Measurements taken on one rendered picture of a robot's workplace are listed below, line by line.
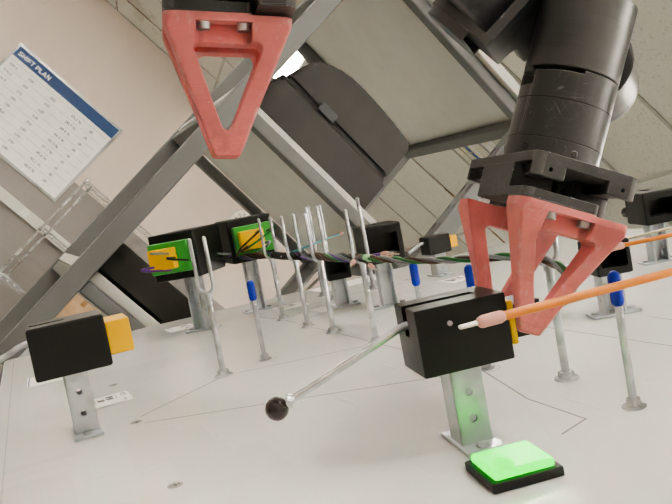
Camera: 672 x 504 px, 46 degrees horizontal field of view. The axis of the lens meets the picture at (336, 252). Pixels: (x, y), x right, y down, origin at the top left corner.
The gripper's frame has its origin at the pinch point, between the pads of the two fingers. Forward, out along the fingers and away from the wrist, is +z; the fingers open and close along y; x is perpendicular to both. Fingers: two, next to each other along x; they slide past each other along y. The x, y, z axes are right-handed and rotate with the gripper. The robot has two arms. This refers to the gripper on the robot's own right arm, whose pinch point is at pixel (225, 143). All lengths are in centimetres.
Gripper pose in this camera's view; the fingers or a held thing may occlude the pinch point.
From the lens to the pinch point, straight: 45.4
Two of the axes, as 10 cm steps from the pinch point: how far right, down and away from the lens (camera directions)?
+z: 0.0, 10.0, 0.5
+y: -2.0, -0.5, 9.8
